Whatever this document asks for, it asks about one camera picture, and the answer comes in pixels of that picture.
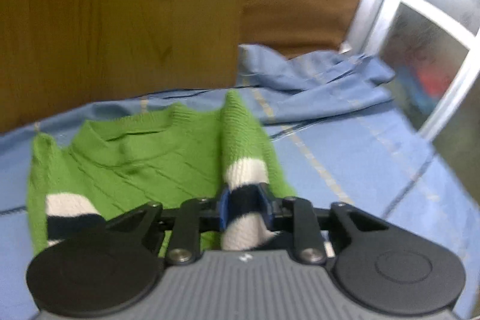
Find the blue plaid bed sheet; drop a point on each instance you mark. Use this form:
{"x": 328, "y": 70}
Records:
{"x": 356, "y": 173}

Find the wooden headboard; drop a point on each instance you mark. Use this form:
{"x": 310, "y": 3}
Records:
{"x": 112, "y": 24}

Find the white window frame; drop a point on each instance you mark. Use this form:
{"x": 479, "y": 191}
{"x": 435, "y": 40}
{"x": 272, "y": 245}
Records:
{"x": 375, "y": 5}

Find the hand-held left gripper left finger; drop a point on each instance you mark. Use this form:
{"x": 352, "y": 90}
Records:
{"x": 224, "y": 207}

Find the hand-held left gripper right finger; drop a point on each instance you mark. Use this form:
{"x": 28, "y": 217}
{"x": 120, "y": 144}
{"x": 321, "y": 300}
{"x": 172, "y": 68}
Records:
{"x": 264, "y": 205}

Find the green white navy striped sweater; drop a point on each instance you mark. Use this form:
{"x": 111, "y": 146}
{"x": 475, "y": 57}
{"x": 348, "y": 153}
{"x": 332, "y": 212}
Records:
{"x": 150, "y": 155}

